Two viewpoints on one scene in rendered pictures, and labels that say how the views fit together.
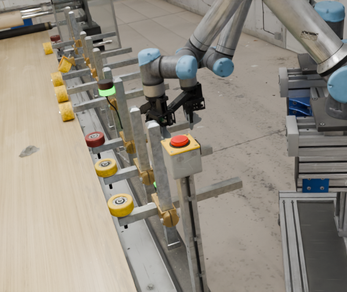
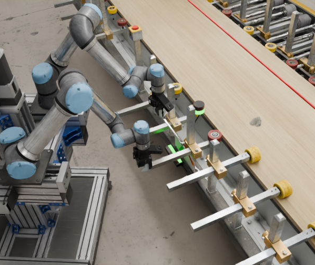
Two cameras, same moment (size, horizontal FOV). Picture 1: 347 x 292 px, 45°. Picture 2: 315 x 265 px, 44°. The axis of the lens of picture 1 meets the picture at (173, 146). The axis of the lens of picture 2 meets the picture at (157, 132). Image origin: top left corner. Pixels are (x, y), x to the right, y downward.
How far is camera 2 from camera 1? 3.16 m
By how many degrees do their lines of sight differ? 106
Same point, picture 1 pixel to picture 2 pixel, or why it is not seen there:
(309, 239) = (80, 221)
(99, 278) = (172, 60)
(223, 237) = not seen: outside the picture
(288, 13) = not seen: hidden behind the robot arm
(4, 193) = (243, 92)
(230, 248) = (138, 257)
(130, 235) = (184, 134)
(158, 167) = not seen: hidden behind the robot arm
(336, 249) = (65, 212)
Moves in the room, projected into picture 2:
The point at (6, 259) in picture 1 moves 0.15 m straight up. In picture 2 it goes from (213, 64) to (214, 46)
